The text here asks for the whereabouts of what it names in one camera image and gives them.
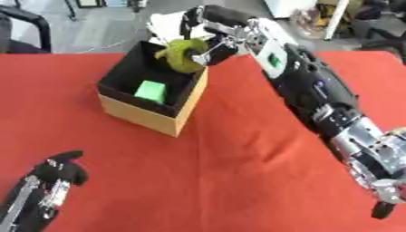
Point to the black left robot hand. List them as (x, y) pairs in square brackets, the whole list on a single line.
[(58, 172)]

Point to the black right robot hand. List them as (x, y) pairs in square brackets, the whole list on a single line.
[(224, 16)]

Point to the olive green soft toy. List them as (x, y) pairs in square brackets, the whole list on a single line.
[(182, 56)]

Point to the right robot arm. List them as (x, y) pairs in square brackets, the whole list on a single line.
[(312, 84)]

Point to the tan cardboard box black inside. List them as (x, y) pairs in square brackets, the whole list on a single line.
[(153, 117)]

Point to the white sheet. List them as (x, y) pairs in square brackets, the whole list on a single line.
[(166, 24)]

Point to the white cabinet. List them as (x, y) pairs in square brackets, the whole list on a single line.
[(288, 7)]

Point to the clear plastic bag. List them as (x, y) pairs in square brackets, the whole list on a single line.
[(309, 19)]

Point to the green block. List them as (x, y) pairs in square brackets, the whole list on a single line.
[(150, 90)]

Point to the white pole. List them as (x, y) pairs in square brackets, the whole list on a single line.
[(335, 18)]

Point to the black office chair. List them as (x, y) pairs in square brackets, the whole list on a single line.
[(380, 27)]

